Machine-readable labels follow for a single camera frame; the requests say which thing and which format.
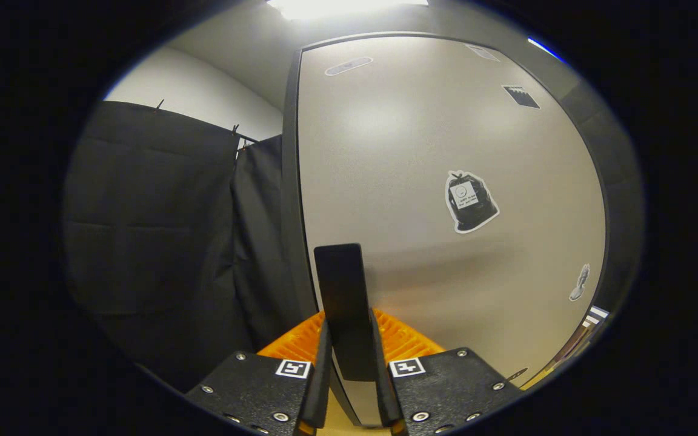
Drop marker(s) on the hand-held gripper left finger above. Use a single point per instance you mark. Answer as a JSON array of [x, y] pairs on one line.
[[320, 387]]

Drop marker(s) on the long ceiling light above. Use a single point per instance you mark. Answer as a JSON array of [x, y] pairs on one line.
[[546, 48]]

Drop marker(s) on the dark grey cabinet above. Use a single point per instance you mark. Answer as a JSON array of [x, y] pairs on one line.
[[291, 181]]

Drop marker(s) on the grey blue book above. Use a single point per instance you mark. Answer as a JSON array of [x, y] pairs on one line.
[[596, 315]]

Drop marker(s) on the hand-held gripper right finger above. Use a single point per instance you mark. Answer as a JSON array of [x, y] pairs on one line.
[[385, 393]]

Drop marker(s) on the large ceiling light panel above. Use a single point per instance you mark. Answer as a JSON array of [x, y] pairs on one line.
[[343, 7]]

